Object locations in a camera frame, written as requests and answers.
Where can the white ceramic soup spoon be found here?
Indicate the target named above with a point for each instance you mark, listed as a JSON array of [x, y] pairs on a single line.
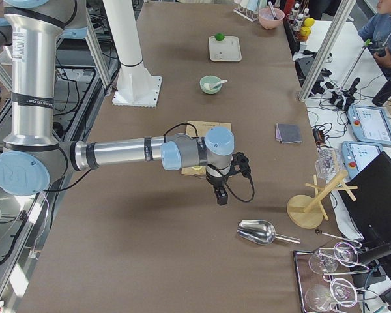
[[219, 83]]

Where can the beige rabbit serving tray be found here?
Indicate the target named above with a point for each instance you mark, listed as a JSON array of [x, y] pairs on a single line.
[[226, 50]]

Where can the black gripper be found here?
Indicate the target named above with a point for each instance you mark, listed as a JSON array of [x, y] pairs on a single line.
[[216, 182]]

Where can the aluminium frame post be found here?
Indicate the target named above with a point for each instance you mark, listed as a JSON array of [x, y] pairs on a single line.
[[329, 40]]

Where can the metal tube in bowl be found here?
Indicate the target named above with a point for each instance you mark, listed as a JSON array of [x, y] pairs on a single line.
[[272, 9]]

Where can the teach pendant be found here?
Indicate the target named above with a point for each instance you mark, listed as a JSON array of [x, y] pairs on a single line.
[[357, 155], [370, 124]]

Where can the teach pendant far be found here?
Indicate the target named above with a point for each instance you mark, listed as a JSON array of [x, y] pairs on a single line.
[[370, 124]]

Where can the teach pendant near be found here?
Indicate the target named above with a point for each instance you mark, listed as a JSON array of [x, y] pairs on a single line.
[[357, 155]]

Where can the bamboo cutting board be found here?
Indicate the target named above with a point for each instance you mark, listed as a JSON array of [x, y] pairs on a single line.
[[202, 128]]

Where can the pink bowl with ice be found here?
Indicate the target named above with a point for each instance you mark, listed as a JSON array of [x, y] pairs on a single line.
[[266, 19]]

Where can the light green bowl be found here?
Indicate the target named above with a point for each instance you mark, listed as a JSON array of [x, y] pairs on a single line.
[[209, 79]]

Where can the metal scoop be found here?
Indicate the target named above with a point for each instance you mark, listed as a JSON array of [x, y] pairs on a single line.
[[262, 232]]

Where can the green lime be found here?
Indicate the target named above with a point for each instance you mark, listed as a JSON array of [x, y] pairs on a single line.
[[219, 36]]

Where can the grey folded cloth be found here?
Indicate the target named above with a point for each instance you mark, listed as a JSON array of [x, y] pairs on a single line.
[[287, 133]]

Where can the wooden mug tree stand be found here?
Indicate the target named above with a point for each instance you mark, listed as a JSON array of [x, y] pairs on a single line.
[[308, 212]]

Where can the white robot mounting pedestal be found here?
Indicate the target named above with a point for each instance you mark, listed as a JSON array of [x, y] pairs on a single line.
[[135, 84]]

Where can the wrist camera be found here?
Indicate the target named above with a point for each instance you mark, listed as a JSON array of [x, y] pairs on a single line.
[[240, 164]]

